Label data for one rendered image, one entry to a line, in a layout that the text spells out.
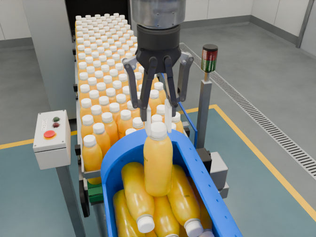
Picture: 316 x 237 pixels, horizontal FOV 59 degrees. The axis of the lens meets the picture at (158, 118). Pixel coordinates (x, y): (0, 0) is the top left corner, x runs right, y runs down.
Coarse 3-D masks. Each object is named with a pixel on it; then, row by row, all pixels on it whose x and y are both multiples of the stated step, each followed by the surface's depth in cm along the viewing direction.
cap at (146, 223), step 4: (140, 220) 65; (144, 220) 65; (148, 220) 65; (152, 220) 66; (140, 224) 65; (144, 224) 64; (148, 224) 65; (152, 224) 65; (140, 228) 65; (144, 228) 65; (148, 228) 66; (152, 228) 66; (144, 232) 66
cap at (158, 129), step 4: (152, 124) 62; (156, 124) 62; (160, 124) 62; (164, 124) 62; (152, 128) 60; (156, 128) 60; (160, 128) 60; (164, 128) 60; (152, 132) 60; (156, 132) 60; (160, 132) 60; (164, 132) 60; (152, 136) 61; (156, 136) 60; (160, 136) 60
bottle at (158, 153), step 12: (144, 144) 63; (156, 144) 61; (168, 144) 62; (144, 156) 64; (156, 156) 62; (168, 156) 63; (144, 168) 66; (156, 168) 64; (168, 168) 65; (144, 180) 70; (156, 180) 66; (168, 180) 67; (156, 192) 68; (168, 192) 70
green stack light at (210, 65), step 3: (201, 60) 118; (204, 60) 116; (216, 60) 117; (201, 63) 119; (204, 63) 117; (207, 63) 116; (210, 63) 116; (213, 63) 117; (201, 66) 119; (204, 66) 118; (207, 66) 117; (210, 66) 117; (213, 66) 117; (201, 69) 120; (204, 69) 118; (207, 69) 118; (210, 69) 118; (213, 69) 118
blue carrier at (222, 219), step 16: (144, 128) 75; (128, 144) 71; (176, 144) 72; (192, 144) 80; (112, 160) 71; (128, 160) 79; (176, 160) 84; (192, 160) 68; (112, 176) 81; (192, 176) 63; (208, 176) 68; (112, 192) 83; (208, 192) 60; (112, 208) 77; (208, 208) 56; (224, 208) 60; (112, 224) 71; (224, 224) 54
